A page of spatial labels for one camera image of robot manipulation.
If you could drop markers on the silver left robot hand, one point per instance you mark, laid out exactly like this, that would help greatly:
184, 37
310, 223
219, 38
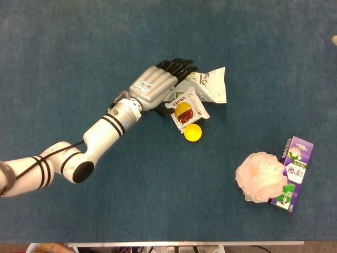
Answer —
150, 87

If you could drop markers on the small white pastry packet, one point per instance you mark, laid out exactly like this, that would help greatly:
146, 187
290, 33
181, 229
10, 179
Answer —
192, 105

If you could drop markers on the large white snack bag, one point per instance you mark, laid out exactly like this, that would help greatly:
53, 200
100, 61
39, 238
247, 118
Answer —
213, 87

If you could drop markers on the white mesh bath sponge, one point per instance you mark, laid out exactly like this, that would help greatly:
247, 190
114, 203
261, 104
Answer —
260, 176

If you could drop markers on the purple milk carton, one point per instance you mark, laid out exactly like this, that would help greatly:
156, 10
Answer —
297, 171

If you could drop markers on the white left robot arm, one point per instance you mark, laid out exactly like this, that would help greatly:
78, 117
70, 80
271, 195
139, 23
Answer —
105, 131

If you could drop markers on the yellow scalloped plastic cap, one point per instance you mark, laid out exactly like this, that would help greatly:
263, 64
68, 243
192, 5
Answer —
193, 133

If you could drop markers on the blue felt table cover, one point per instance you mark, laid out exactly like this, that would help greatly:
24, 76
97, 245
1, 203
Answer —
79, 39

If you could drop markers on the brown object in bin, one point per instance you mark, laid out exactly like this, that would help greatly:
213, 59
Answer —
61, 249

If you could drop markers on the white plastic bin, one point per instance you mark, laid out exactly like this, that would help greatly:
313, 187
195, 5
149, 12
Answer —
30, 249

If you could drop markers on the aluminium table edge rail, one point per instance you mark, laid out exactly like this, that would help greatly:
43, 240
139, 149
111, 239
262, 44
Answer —
184, 243

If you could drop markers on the white metal frame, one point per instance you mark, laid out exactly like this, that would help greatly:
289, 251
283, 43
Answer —
184, 249

